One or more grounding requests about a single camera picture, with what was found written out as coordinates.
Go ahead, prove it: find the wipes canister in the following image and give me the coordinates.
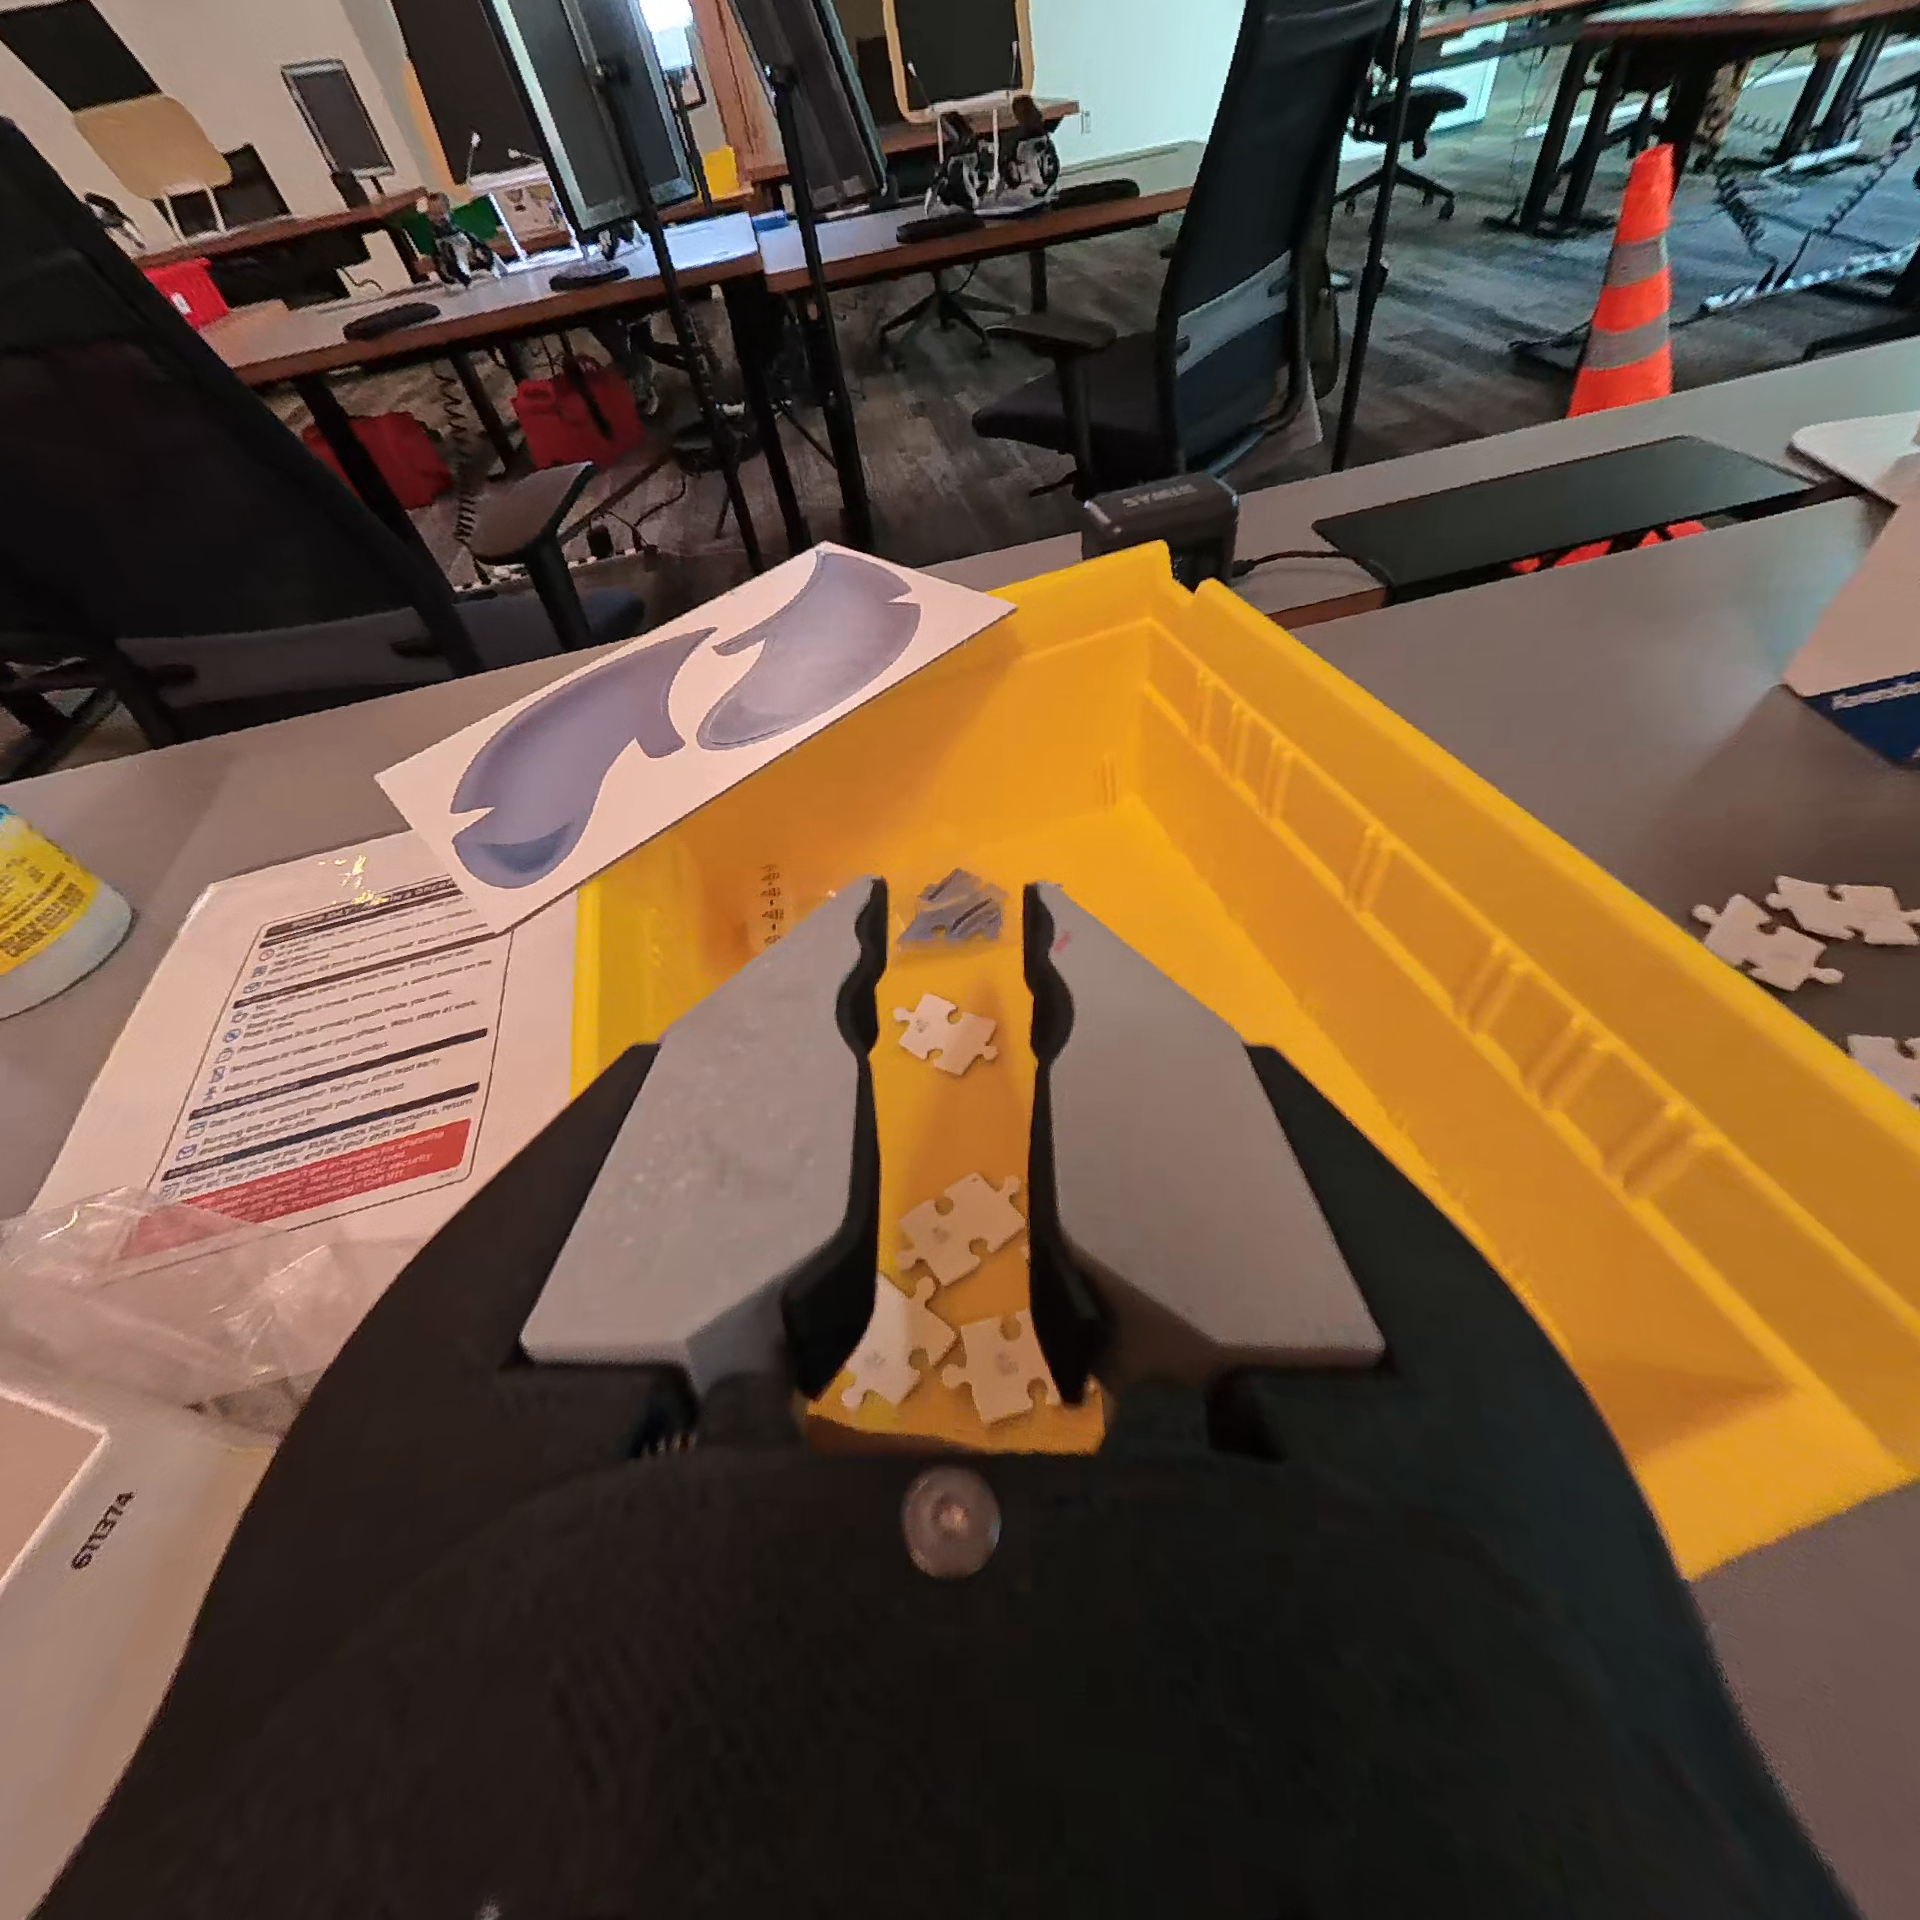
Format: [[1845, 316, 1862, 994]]
[[0, 801, 135, 1023]]

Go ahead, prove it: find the yellow plastic bin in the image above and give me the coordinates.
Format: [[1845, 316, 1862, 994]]
[[567, 539, 1920, 1576]]

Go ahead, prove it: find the white card with blue ears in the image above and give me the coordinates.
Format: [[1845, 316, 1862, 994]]
[[378, 546, 1022, 936]]

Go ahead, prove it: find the white cardboard box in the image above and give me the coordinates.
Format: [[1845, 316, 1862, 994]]
[[0, 1381, 280, 1729]]

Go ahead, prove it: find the colourful puzzle box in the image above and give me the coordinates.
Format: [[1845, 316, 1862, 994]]
[[1786, 501, 1920, 767]]

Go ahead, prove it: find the black mesh office chair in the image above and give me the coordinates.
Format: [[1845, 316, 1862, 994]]
[[0, 121, 606, 751], [975, 0, 1405, 497]]

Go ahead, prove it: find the orange traffic cone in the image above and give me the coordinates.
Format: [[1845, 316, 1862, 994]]
[[1563, 144, 1682, 422]]

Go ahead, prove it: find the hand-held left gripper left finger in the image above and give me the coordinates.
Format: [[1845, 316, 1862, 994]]
[[519, 878, 891, 1397]]

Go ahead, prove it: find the laminated safety sheet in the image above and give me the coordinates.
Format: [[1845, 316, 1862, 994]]
[[27, 834, 582, 1250]]

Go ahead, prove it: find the yellow and black wall panel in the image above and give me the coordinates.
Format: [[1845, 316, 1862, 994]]
[[0, 0, 236, 196]]

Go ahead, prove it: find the black power bank with screen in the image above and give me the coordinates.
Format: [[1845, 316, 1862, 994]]
[[1086, 477, 1244, 589]]

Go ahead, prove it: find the blue-grey puzzle piece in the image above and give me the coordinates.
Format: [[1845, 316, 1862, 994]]
[[895, 870, 1009, 951]]

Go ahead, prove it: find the clear plastic bag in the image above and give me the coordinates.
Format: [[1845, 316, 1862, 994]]
[[0, 1185, 437, 1445]]

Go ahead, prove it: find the grey framed light panel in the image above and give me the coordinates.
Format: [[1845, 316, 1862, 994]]
[[487, 0, 710, 238], [729, 0, 891, 211]]

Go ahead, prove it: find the background wooden desk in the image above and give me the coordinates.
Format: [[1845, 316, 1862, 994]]
[[202, 209, 769, 393], [756, 141, 1210, 296]]

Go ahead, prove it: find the red bag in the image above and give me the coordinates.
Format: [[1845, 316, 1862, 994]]
[[303, 413, 457, 513], [514, 360, 650, 474]]

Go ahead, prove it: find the black flat pad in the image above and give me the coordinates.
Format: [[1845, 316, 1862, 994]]
[[1313, 435, 1817, 597]]

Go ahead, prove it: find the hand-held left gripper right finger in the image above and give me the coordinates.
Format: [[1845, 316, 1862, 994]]
[[1026, 881, 1390, 1406]]

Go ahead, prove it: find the white display stand base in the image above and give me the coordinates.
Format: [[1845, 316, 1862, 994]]
[[1790, 413, 1920, 503]]

